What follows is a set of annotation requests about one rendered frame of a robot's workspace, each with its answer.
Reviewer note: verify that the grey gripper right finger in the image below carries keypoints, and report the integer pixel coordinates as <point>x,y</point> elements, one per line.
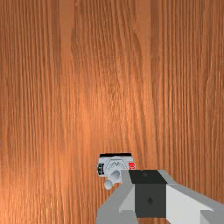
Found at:
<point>186,204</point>

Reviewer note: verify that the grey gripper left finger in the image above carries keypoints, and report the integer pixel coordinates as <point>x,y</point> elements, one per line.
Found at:
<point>124,201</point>

